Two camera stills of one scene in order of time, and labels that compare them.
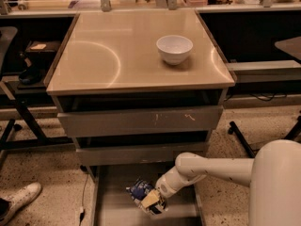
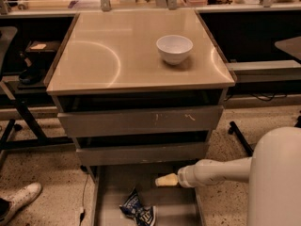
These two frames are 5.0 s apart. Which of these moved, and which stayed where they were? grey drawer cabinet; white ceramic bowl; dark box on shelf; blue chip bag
Moved: blue chip bag
Stayed: grey drawer cabinet; dark box on shelf; white ceramic bowl
